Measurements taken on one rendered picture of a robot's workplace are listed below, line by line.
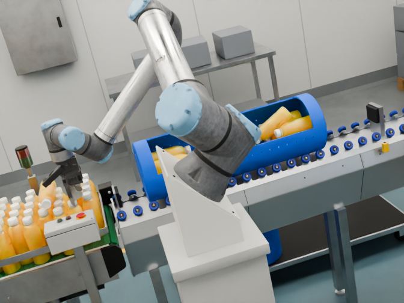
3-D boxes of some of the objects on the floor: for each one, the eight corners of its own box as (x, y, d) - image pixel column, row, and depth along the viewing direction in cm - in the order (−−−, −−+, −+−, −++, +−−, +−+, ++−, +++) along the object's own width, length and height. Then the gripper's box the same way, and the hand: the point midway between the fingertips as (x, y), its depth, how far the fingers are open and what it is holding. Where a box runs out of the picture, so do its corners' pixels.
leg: (347, 294, 307) (334, 197, 284) (338, 297, 306) (324, 200, 283) (342, 288, 312) (329, 193, 289) (333, 291, 311) (319, 196, 288)
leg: (360, 308, 294) (347, 208, 271) (350, 311, 293) (336, 211, 270) (355, 302, 299) (341, 203, 276) (345, 305, 298) (331, 207, 275)
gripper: (75, 159, 219) (90, 205, 227) (74, 151, 230) (89, 195, 238) (54, 165, 218) (70, 211, 226) (55, 156, 229) (70, 200, 236)
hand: (72, 202), depth 231 cm, fingers closed on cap, 4 cm apart
